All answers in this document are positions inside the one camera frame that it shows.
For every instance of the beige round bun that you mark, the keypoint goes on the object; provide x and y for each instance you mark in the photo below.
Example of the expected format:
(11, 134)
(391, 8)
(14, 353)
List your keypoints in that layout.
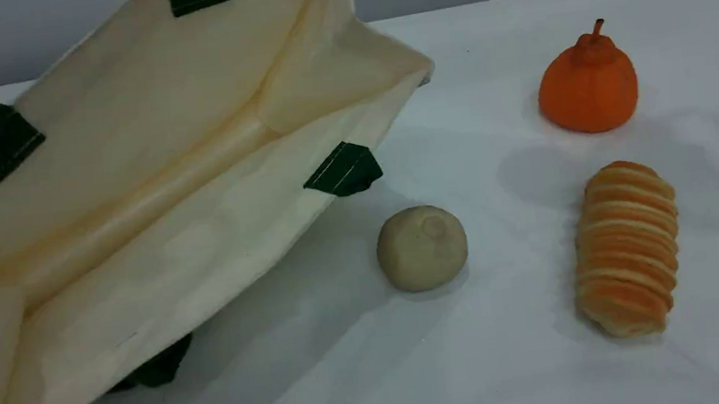
(420, 251)

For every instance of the orange toy pear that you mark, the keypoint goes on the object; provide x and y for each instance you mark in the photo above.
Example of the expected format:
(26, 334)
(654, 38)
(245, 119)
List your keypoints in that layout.
(588, 95)

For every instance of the ridged golden bread roll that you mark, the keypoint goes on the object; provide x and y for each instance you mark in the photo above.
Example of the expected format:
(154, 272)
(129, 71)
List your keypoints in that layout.
(626, 251)

